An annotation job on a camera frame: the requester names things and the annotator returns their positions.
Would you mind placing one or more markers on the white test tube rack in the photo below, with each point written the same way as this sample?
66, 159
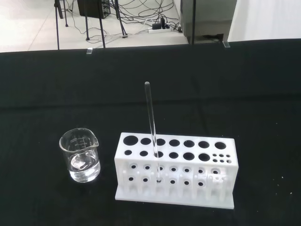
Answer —
178, 150

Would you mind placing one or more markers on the black bench cloth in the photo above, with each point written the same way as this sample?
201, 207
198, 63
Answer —
150, 99

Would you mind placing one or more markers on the white power strip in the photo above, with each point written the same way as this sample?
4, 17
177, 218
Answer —
160, 30

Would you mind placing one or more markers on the glass beaker with water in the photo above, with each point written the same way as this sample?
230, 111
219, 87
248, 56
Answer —
81, 164

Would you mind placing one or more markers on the small clear clip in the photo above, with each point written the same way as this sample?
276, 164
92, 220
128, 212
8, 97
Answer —
89, 51
226, 44

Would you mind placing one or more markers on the black plug adapter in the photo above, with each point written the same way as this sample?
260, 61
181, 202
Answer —
158, 25

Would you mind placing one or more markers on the black tripod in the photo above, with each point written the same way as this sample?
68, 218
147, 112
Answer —
101, 28
57, 28

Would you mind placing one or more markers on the thin black pole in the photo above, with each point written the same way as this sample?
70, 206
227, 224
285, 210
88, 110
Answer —
193, 23

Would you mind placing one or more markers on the grey cabinet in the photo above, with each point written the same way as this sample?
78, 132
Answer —
209, 16

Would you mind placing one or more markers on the black equipment box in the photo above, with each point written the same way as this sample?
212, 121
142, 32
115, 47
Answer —
94, 8

